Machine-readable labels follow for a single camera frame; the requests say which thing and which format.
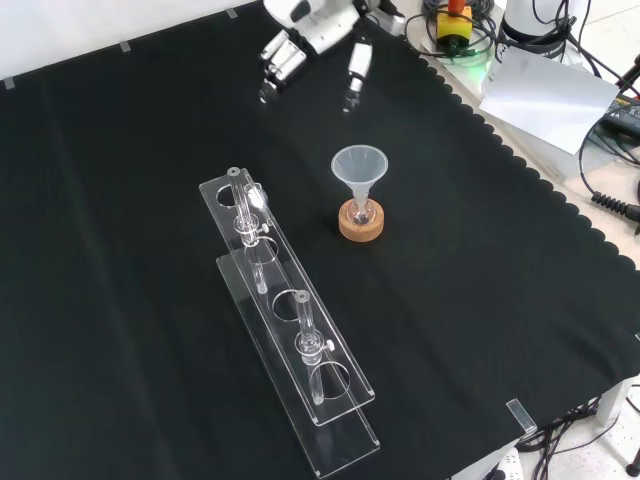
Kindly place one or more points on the white power strip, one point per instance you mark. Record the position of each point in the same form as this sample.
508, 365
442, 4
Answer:
507, 465

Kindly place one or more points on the clear cloth clamp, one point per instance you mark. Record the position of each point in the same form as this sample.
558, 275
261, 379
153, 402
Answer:
520, 415

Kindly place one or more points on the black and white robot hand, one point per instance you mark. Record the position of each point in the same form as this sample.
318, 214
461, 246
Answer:
320, 27

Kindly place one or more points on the black power adapter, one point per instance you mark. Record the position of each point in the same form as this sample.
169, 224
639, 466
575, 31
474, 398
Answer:
625, 115

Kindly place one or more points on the yellow stop button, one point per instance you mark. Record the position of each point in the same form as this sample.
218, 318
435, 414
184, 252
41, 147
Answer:
454, 27

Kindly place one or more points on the pale board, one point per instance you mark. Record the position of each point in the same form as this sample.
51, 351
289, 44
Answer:
545, 100

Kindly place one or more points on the translucent plastic funnel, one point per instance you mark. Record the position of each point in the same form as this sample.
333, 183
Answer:
360, 167

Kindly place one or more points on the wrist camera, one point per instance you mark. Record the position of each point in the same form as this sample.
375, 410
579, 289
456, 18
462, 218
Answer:
390, 22

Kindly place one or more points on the grey tape strip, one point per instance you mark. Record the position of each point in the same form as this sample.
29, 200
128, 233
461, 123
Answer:
8, 83
233, 12
125, 47

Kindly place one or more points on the small clear weighing funnel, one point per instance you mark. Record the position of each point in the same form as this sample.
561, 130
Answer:
256, 196

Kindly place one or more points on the black bench cloth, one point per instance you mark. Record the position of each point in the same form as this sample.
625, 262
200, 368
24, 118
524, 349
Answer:
150, 250

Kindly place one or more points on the clear acrylic funnel stand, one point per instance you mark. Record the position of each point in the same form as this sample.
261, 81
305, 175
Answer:
295, 320

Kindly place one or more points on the white table leg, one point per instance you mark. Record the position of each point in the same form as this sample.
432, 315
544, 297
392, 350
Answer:
614, 402

